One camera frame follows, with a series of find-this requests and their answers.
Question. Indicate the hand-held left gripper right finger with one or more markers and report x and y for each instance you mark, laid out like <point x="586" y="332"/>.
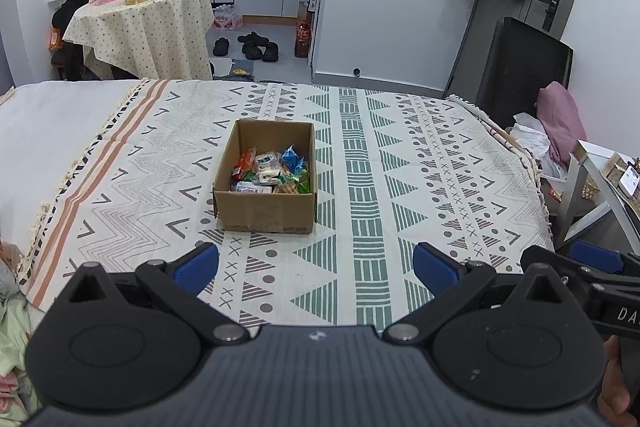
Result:
<point x="432" y="267"/>

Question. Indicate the black slipper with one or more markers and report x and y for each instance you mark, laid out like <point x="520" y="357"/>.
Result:
<point x="271" y="52"/>
<point x="221" y="47"/>
<point x="252" y="51"/>
<point x="254" y="38"/>

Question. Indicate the black clothes on chair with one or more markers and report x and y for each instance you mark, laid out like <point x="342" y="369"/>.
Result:
<point x="75" y="7"/>

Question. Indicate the pink pillow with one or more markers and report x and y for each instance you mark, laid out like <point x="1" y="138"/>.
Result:
<point x="562" y="122"/>

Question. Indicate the tray with small items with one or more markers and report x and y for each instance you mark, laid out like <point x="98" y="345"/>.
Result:
<point x="625" y="179"/>

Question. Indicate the round table with dotted cloth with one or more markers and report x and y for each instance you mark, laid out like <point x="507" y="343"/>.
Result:
<point x="145" y="37"/>

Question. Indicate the long white snack packet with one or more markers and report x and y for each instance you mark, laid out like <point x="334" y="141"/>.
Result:
<point x="267" y="164"/>

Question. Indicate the white side table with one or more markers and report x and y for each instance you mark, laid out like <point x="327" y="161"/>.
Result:
<point x="580" y="207"/>

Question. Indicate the biscuit packet with green edges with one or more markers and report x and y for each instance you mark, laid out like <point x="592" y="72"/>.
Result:
<point x="285" y="188"/>

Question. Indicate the light green cloth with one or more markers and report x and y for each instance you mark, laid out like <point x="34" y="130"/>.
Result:
<point x="15" y="347"/>

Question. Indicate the cardboard box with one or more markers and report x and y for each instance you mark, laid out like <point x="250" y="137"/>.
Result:
<point x="265" y="212"/>

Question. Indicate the small orange snack packet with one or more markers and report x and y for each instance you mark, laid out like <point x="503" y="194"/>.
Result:
<point x="244" y="162"/>

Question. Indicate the white packet with black label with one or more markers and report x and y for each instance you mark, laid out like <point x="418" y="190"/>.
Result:
<point x="252" y="187"/>

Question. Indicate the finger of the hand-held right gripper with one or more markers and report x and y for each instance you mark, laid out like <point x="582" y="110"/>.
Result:
<point x="597" y="257"/>
<point x="575" y="269"/>

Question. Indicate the small blue snack packet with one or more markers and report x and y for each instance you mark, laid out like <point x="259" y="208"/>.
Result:
<point x="292" y="159"/>

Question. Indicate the person's right hand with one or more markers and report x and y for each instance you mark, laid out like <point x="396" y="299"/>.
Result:
<point x="617" y="382"/>

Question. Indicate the white crumpled cloth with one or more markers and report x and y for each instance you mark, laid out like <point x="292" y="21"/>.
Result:
<point x="532" y="142"/>

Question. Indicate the white bed sheet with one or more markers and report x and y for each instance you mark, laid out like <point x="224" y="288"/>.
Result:
<point x="50" y="132"/>

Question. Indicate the pink water bottle pack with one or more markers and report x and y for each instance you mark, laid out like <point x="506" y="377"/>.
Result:
<point x="228" y="18"/>

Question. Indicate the dark green snack packet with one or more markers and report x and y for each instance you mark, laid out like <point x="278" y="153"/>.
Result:
<point x="302" y="183"/>

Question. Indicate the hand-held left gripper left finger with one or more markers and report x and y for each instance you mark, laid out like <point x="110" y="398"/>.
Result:
<point x="197" y="267"/>

